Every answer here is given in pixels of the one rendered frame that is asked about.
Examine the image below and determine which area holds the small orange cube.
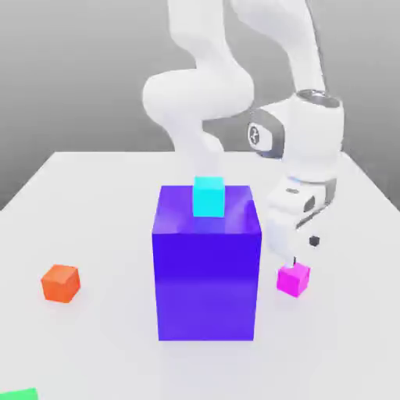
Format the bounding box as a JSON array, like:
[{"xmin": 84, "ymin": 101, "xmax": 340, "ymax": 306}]
[{"xmin": 41, "ymin": 264, "xmax": 81, "ymax": 305}]

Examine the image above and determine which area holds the large purple box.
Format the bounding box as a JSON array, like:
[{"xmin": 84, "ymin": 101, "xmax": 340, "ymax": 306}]
[{"xmin": 152, "ymin": 184, "xmax": 263, "ymax": 342}]

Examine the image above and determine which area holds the small green cube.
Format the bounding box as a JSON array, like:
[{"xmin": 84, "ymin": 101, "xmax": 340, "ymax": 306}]
[{"xmin": 0, "ymin": 387, "xmax": 39, "ymax": 400}]

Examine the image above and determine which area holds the small magenta cube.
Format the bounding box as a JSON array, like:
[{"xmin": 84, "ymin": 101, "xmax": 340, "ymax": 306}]
[{"xmin": 276, "ymin": 262, "xmax": 312, "ymax": 298}]

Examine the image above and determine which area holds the small cyan cube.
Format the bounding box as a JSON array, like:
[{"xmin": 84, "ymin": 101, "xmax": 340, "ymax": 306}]
[{"xmin": 192, "ymin": 176, "xmax": 226, "ymax": 219}]

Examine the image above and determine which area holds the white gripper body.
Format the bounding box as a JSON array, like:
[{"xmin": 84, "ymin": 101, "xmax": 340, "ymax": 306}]
[{"xmin": 266, "ymin": 214, "xmax": 298, "ymax": 262}]

